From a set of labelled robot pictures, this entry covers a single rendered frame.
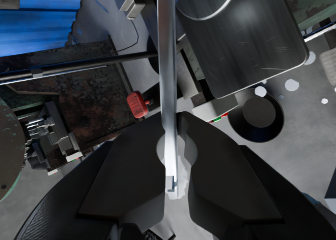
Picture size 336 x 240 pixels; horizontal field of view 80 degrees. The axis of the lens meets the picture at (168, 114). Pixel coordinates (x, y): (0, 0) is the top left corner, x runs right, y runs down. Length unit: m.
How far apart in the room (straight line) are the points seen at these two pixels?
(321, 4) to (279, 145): 0.91
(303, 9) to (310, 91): 0.72
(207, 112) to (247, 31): 0.30
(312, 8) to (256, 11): 0.14
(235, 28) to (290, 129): 0.93
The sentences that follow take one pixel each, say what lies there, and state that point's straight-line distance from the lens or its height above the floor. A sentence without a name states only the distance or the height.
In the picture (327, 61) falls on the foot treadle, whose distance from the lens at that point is 0.91.
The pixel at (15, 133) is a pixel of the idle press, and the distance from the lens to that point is 1.47.
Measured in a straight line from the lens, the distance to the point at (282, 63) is 0.29.
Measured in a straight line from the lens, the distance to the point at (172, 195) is 0.17.
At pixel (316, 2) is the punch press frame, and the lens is 0.42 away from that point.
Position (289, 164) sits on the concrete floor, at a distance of 1.27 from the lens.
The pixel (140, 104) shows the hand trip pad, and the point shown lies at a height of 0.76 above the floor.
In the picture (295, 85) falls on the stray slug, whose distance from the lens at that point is 0.43.
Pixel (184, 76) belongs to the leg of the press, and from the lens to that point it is 0.55.
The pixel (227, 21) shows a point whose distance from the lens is 0.31.
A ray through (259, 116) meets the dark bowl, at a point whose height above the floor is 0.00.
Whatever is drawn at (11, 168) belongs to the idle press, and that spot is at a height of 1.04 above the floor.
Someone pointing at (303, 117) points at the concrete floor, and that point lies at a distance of 1.14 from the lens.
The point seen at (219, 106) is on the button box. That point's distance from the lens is 0.57.
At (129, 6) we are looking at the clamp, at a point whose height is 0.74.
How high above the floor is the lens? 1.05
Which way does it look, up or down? 40 degrees down
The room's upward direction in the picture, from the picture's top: 114 degrees counter-clockwise
